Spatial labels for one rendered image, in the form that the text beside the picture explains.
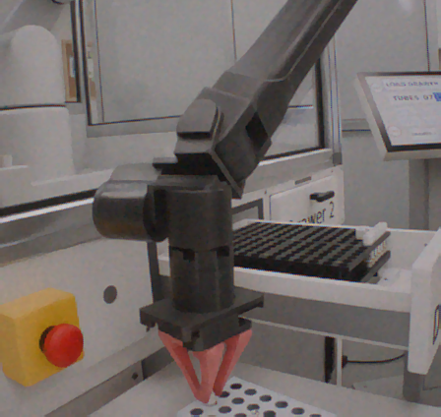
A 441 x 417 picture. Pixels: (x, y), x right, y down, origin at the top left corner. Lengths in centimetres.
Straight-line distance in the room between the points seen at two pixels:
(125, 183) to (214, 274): 12
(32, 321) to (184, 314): 14
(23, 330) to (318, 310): 29
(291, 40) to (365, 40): 178
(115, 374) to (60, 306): 17
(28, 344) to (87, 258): 13
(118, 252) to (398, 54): 182
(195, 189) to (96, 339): 25
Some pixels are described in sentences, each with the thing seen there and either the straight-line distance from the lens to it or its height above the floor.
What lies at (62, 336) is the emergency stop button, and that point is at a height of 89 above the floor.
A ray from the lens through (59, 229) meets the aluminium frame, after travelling 51.
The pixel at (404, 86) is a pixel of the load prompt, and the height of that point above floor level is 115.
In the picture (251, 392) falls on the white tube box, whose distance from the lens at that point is 50.
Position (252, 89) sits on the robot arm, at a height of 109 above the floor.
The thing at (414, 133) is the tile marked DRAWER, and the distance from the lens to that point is 141.
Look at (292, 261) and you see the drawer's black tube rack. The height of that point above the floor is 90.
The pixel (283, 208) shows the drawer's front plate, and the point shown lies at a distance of 85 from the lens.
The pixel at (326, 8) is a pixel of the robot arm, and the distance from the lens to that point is 50.
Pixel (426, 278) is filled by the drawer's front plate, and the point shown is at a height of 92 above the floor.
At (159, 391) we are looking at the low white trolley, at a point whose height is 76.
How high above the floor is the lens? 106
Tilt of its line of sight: 9 degrees down
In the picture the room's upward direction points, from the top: 4 degrees counter-clockwise
